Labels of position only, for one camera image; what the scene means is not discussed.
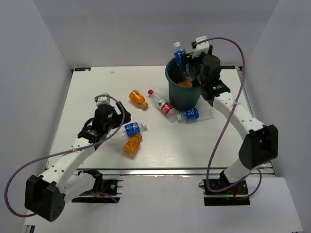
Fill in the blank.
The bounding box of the blue label bottle front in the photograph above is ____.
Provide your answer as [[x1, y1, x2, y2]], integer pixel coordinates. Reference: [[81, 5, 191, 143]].
[[173, 41, 193, 82]]

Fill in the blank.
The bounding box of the blue label bottle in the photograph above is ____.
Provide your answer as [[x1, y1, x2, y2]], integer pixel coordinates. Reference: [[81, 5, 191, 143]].
[[173, 41, 193, 82], [111, 122, 148, 143], [176, 107, 214, 123]]

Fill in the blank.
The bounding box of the orange juice bottle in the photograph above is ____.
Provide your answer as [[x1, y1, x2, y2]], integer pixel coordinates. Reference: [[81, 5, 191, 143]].
[[178, 81, 192, 88], [129, 90, 149, 110], [122, 133, 142, 158]]

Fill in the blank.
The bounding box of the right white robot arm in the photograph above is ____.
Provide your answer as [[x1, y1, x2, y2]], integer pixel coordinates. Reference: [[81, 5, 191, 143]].
[[180, 49, 278, 194]]

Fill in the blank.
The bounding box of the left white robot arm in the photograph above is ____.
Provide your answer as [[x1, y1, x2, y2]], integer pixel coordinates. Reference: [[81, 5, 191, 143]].
[[25, 101, 131, 222]]

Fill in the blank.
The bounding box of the dark green plastic bin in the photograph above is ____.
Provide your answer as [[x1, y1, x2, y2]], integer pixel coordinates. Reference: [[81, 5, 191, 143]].
[[165, 58, 201, 111]]

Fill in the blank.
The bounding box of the right black logo sticker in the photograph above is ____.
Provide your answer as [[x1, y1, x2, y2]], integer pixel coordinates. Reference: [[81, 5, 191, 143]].
[[221, 65, 236, 69]]

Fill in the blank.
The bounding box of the black logo sticker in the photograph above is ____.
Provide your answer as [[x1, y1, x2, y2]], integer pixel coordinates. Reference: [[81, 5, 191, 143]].
[[73, 67, 91, 72], [221, 65, 236, 69]]

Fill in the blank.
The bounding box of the red label water bottle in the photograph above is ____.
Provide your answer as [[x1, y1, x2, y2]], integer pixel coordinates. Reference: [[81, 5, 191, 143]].
[[148, 89, 178, 122]]

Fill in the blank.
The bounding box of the left black logo sticker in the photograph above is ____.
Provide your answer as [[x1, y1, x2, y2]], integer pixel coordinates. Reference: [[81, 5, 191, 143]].
[[73, 67, 91, 72]]

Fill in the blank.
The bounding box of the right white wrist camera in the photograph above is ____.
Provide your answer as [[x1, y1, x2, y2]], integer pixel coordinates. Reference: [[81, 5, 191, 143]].
[[191, 36, 209, 59]]

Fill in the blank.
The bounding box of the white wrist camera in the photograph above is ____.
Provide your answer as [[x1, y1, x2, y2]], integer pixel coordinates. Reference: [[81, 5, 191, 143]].
[[94, 92, 112, 107], [191, 36, 209, 59]]

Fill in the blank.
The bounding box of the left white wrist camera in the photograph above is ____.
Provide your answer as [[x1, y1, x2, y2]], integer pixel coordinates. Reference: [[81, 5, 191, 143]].
[[94, 92, 112, 107]]

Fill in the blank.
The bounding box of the aluminium table frame rail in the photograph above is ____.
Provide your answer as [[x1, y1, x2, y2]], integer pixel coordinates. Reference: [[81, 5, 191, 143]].
[[72, 167, 275, 176]]

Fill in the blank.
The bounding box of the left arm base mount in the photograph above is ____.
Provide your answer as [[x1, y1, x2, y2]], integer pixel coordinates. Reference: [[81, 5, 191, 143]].
[[71, 169, 123, 204]]

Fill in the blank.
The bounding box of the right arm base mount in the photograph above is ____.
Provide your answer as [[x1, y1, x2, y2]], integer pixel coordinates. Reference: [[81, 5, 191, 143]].
[[198, 179, 250, 206]]

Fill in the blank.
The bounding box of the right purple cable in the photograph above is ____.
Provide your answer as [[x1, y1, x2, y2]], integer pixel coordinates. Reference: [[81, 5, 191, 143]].
[[194, 36, 263, 201]]

